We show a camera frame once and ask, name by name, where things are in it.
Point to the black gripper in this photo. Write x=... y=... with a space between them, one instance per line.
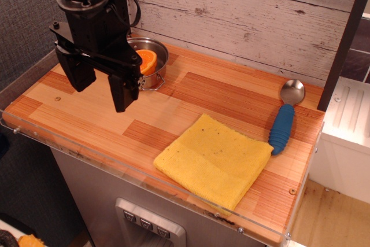
x=94 y=38

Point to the blue handled metal spoon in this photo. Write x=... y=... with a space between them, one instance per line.
x=291 y=93

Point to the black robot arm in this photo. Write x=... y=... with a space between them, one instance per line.
x=94 y=38

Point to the clear acrylic counter guard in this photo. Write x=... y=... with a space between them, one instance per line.
x=126 y=144

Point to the small steel pot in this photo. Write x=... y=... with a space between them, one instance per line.
x=156 y=80

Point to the orange toy fruit half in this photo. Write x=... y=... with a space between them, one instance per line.
x=149 y=61

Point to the silver toy dishwasher cabinet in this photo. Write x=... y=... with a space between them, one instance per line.
x=95 y=191

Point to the grey button control panel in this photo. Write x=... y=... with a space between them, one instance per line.
x=141 y=227

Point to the yellow folded cloth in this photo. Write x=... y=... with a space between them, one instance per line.
x=214 y=162

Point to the orange plush toy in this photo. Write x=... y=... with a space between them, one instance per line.
x=30 y=241

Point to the white toy sink unit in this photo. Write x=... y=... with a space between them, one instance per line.
x=341 y=160

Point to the dark right frame post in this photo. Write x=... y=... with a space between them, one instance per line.
x=341 y=54

